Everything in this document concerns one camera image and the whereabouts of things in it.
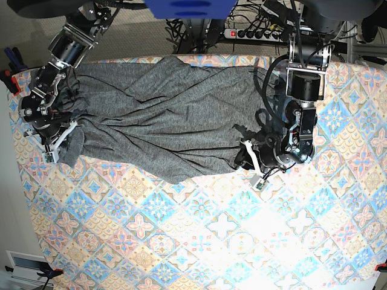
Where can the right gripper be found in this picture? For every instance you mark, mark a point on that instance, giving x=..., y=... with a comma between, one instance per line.
x=49, y=128

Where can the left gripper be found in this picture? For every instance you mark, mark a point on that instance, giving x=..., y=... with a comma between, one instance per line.
x=272, y=154

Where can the grey t-shirt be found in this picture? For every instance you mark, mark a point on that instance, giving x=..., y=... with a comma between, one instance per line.
x=171, y=119

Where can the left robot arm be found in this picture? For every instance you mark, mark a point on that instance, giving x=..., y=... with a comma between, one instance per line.
x=310, y=50

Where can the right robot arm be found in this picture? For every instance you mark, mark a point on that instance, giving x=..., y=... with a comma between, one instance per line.
x=80, y=34

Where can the red black clamp left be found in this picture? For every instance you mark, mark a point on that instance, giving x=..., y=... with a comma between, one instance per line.
x=16, y=65

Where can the patterned tablecloth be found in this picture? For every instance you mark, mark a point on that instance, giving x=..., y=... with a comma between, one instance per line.
x=114, y=226

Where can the power strip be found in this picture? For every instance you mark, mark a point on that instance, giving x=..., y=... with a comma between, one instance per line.
x=256, y=34

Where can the red clamp bottom left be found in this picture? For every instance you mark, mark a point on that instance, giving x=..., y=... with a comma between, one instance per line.
x=49, y=274

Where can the red clamp bottom right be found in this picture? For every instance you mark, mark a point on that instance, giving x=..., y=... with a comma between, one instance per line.
x=382, y=268

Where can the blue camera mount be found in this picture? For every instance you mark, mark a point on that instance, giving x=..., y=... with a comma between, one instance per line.
x=190, y=9

